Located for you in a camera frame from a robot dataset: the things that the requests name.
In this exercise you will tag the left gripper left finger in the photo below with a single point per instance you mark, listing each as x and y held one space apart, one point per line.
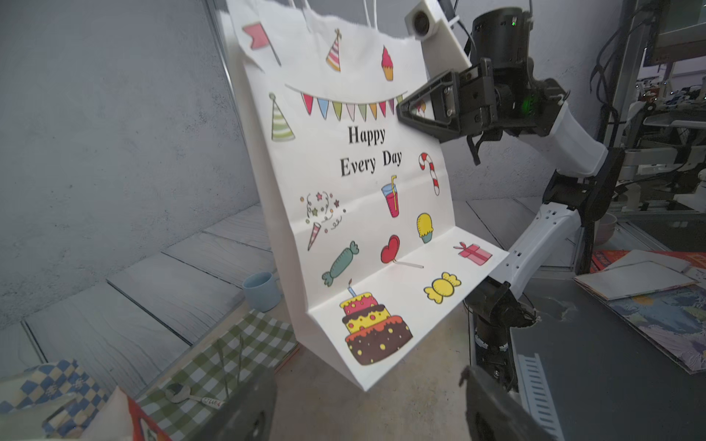
248 414

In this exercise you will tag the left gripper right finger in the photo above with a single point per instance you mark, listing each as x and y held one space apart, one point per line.
492 414

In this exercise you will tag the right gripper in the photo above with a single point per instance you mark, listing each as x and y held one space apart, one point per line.
483 103

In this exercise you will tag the white Happy Every Day bag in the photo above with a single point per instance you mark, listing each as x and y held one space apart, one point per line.
361 218

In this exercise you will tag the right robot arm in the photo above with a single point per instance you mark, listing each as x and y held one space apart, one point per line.
576 196

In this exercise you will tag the red paper gift bag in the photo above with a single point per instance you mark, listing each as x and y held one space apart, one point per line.
123 419

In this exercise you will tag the blue checkered paper bag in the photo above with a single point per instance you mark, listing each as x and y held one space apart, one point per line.
50 401

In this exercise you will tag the green checkered cloth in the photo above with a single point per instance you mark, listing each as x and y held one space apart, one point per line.
257 342

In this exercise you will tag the light blue mug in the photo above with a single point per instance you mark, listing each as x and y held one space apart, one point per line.
262 291

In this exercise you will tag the stack of flat paper bags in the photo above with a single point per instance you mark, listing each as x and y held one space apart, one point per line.
659 294

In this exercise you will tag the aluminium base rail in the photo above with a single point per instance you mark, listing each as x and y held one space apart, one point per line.
536 396

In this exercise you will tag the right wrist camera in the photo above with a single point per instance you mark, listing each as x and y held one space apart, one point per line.
430 22

